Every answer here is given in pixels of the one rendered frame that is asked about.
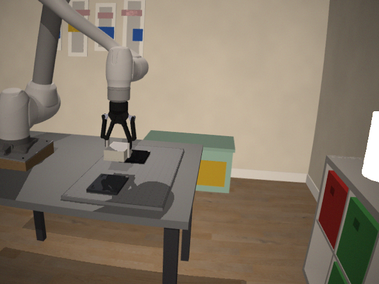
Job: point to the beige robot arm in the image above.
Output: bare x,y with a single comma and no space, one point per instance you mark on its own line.
21,109

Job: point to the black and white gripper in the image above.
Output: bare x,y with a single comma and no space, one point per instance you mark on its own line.
118,113

